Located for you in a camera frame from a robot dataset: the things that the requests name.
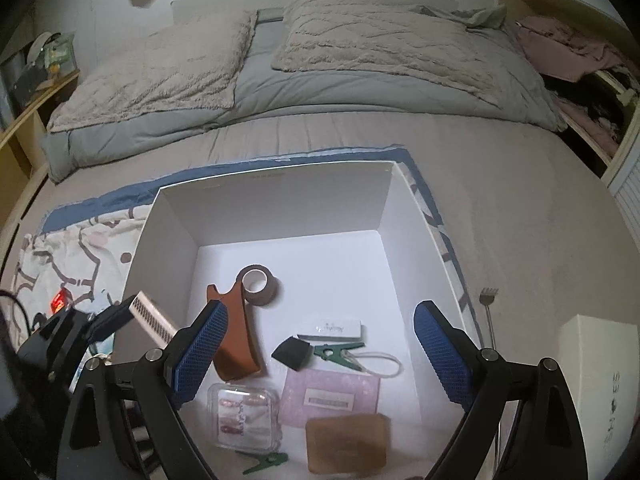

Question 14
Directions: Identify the beige fluffy pillow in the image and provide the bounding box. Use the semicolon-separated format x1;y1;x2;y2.
47;9;258;133
270;0;546;106

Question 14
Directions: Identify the bag on shelf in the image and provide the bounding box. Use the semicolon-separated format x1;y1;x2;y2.
10;32;81;111

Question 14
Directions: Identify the white slatted cabinet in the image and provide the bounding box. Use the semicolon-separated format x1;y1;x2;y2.
600;110;640;241

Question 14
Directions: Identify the black cable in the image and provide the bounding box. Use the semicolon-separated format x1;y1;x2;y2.
0;290;32;336

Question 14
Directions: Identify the brown shoehorn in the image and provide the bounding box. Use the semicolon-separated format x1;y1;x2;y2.
206;284;262;381

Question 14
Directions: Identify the clear plastic case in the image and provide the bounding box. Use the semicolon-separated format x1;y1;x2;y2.
207;382;282;451

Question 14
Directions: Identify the white patterned rectangular box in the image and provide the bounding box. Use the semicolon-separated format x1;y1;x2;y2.
129;290;178;350

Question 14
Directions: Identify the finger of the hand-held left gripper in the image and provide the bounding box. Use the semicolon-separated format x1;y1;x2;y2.
82;302;133;346

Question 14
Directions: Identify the white headboard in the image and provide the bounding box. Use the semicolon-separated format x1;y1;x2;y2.
170;0;461;26

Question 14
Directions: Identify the small white box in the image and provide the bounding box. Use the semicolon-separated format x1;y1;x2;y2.
297;317;366;346

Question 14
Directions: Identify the metal back scratcher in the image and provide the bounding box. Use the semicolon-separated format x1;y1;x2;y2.
479;287;498;351

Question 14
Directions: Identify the green clothespin with cord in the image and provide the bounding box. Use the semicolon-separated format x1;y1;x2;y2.
312;341;403;377

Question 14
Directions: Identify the pink clothes pile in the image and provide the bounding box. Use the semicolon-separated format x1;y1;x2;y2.
515;15;640;156

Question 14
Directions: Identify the brown wooden board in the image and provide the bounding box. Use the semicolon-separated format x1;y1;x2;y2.
305;412;391;475

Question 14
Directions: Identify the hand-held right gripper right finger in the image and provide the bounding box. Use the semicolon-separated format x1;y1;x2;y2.
412;300;586;480

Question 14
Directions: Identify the grey quilt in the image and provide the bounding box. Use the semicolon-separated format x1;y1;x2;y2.
40;7;568;183

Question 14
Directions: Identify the white storage box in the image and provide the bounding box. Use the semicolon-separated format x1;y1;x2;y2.
111;160;483;480

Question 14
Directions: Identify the white printed carton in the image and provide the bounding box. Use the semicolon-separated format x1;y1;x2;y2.
557;314;640;466

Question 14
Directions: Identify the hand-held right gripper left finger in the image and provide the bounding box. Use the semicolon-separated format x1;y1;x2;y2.
57;300;230;480

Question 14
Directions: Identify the brown tape roll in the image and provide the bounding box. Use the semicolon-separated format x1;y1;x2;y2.
236;265;281;306

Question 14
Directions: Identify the black foam brush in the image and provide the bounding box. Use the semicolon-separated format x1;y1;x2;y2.
271;337;313;372

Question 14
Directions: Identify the purple card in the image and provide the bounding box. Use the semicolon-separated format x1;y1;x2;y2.
277;367;382;428

